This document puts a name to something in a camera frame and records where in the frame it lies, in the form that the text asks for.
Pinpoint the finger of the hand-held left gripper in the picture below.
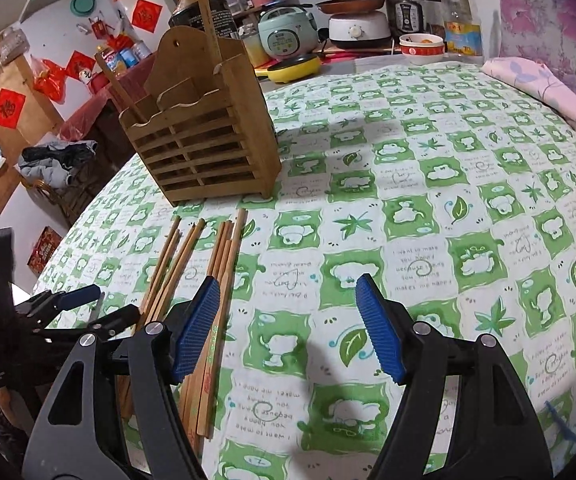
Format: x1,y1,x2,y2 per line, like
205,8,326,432
38,304,141,356
15,284,104,332

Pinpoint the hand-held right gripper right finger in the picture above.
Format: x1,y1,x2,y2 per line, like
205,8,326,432
355,274,555,480

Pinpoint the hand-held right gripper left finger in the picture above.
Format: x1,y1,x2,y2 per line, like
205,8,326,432
22,276,221,480

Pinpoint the bunch of wooden chopsticks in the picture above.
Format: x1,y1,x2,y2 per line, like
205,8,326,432
118,207,249,456

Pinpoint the wooden chopstick holder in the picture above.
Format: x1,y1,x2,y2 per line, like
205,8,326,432
119,26,283,207

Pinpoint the red cardboard box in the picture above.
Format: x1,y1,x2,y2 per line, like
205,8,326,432
28,226,61,276

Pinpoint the rattan chair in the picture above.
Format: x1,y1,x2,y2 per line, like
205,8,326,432
22,160,103,226

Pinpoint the green checked printed tablecloth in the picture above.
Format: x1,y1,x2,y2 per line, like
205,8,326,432
32,57,576,480

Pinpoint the grey black jacket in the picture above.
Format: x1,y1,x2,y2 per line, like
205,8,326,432
18,141,98,188

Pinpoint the brown wooden door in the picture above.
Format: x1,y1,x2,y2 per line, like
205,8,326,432
0,52,66,216

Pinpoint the red covered side table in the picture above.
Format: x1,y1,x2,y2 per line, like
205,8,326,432
60,55,169,161

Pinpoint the red diamond paper decoration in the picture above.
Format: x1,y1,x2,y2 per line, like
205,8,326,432
131,0,163,35
65,51,96,83
0,88,33,128

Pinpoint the long wooden chopstick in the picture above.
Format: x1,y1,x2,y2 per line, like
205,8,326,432
94,51,147,123
193,0,226,71

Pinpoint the red plastic bag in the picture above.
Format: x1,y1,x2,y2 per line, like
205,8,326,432
32,57,73,103

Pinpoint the yellow cooking oil jug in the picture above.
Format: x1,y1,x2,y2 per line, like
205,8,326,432
100,45,123,73

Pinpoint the handbag in plastic cover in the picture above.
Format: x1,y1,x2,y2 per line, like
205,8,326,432
0,27,31,63

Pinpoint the yellow electric skillet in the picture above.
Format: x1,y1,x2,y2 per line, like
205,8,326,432
255,55,323,84

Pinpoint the red and white bowl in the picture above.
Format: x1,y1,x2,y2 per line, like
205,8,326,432
399,33,446,64

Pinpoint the pink floral blanket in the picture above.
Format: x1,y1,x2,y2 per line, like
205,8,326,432
483,56,576,158

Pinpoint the white electric stove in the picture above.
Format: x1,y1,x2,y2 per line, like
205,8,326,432
329,10,393,50

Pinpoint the mint green rice cooker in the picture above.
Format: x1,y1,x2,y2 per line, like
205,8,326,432
258,4,319,61

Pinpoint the clear oil bottle yellow label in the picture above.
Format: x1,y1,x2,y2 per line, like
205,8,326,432
439,0,484,58

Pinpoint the dark sauce bottle yellow cap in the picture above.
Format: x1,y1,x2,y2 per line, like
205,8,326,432
169,0,241,43

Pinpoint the copper frying pan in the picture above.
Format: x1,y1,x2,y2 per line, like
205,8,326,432
315,0,386,15

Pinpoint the silver black pressure cooker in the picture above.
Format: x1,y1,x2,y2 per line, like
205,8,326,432
385,0,443,38

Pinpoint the white box with gold trim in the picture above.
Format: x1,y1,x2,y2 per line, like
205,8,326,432
468,0,501,61

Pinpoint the floral plastic wall covering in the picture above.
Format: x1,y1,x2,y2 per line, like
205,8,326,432
488,0,576,116

